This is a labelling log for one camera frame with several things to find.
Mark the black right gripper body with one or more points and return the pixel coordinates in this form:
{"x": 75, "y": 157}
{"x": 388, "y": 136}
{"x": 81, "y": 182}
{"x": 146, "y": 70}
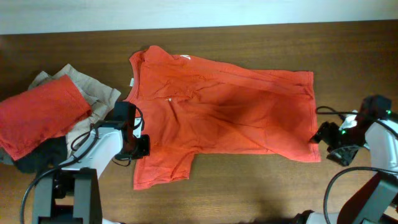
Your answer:
{"x": 325, "y": 134}

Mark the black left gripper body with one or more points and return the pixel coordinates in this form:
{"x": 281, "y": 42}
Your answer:
{"x": 142, "y": 146}

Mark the orange t-shirt with white print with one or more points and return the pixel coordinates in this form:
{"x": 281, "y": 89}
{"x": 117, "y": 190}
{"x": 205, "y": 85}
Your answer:
{"x": 192, "y": 106}

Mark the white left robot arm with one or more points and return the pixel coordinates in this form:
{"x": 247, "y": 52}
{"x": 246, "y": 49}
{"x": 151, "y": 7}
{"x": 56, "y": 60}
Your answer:
{"x": 70, "y": 193}

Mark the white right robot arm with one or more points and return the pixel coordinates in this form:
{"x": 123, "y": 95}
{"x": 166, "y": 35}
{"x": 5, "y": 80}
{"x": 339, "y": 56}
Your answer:
{"x": 365, "y": 141}

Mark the folded beige garment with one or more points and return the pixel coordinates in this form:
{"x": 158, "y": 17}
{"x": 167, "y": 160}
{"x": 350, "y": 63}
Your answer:
{"x": 99, "y": 96}

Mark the folded black garment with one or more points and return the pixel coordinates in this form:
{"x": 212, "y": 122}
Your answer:
{"x": 48, "y": 154}

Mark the folded red shirt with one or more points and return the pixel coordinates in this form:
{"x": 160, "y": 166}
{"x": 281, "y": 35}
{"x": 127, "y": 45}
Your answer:
{"x": 47, "y": 111}

